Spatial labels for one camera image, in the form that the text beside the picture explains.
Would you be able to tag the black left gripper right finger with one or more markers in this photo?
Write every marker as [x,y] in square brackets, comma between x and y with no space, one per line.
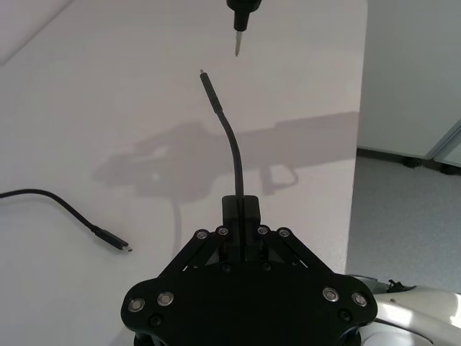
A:
[251,212]

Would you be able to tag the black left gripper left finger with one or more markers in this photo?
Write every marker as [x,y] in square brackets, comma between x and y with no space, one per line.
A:
[230,212]

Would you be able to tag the black connector with silver tip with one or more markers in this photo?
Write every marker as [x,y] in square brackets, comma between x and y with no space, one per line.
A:
[240,19]

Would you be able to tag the white table cloth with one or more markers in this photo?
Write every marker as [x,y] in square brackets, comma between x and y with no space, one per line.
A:
[108,108]

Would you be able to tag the black caster wheel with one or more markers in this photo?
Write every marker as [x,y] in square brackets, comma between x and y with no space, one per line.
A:
[411,162]
[450,170]

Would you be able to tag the pale grey robot shell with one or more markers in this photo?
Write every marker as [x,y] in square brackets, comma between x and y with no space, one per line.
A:
[414,313]

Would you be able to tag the grey metal partition frame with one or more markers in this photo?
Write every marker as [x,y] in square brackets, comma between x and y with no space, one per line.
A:
[446,142]

